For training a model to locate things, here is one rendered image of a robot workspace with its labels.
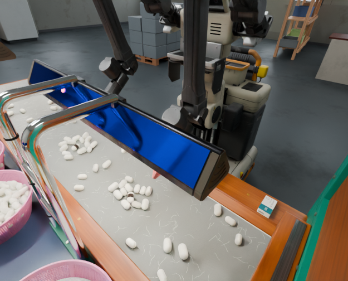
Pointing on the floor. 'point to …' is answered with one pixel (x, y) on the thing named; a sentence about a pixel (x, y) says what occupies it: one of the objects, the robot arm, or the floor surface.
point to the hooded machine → (12, 20)
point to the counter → (342, 60)
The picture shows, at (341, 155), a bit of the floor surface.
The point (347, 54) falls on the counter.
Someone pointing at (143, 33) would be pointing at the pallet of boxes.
